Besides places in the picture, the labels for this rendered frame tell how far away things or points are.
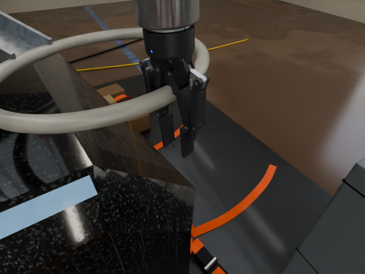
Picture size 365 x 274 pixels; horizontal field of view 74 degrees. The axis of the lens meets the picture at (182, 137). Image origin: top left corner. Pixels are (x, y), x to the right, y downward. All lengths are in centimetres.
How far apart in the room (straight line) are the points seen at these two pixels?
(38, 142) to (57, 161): 8
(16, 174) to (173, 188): 34
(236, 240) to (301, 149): 87
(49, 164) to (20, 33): 46
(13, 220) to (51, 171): 9
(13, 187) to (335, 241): 73
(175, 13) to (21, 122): 27
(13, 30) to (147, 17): 59
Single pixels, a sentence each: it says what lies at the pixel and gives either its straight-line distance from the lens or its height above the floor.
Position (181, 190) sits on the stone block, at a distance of 66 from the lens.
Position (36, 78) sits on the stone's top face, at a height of 84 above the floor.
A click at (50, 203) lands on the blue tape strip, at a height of 82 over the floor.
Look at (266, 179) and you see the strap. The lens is 157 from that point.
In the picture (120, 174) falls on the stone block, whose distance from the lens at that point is 51.
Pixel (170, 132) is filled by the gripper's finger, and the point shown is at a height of 86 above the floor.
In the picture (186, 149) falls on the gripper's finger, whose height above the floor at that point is 85.
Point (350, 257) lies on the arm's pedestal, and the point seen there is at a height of 56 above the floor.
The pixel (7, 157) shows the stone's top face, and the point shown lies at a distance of 57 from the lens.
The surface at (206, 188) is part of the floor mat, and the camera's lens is 146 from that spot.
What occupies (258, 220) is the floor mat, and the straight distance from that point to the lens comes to 140.
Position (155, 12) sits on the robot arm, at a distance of 34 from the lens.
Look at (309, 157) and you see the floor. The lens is 185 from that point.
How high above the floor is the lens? 117
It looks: 41 degrees down
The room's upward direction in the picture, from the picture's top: straight up
